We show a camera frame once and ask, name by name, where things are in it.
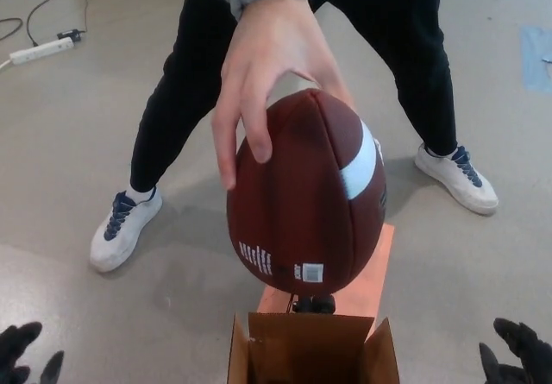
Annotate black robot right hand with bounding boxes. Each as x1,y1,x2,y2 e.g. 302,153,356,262
478,317,552,384

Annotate person's right hand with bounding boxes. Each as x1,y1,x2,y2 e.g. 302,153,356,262
210,2,359,192

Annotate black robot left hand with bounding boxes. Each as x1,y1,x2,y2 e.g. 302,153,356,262
0,321,66,384

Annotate brown leather football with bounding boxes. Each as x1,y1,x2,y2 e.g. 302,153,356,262
226,89,388,295

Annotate person's black trousers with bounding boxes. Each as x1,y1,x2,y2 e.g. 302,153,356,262
129,0,459,192

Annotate person's white right sneaker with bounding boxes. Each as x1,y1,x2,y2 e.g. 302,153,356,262
89,185,164,273

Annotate person's white sneaker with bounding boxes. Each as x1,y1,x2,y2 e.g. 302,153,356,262
414,142,500,216
89,185,164,273

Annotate person's white left sneaker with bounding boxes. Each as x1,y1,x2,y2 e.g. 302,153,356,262
414,142,500,216

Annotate orange floor mat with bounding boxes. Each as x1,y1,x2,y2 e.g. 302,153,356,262
257,223,396,318

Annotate black hand pump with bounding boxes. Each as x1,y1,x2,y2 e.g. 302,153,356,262
286,293,336,315

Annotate white power strip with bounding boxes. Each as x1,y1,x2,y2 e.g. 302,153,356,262
9,38,77,66

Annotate brown cardboard box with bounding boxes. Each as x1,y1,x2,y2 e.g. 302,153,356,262
226,312,401,384

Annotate blue floor tape patch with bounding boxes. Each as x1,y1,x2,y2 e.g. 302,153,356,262
519,25,552,94

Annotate thin black adapter cable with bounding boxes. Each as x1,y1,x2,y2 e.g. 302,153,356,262
78,0,91,34

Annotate black cable plugged into strip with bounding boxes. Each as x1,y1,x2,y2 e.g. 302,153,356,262
25,0,81,47

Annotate looped black cable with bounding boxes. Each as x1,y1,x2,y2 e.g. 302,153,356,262
0,16,23,41

